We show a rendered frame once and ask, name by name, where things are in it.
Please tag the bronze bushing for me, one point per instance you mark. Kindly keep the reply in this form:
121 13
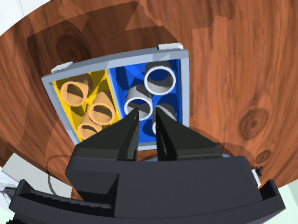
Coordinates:
89 127
101 115
71 95

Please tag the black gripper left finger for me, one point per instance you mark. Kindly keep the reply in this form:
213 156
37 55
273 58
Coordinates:
113 141

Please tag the steel bushing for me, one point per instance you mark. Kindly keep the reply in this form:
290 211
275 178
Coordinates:
139 92
159 87
166 108

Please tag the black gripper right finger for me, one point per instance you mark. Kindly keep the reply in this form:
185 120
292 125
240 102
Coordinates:
181 142

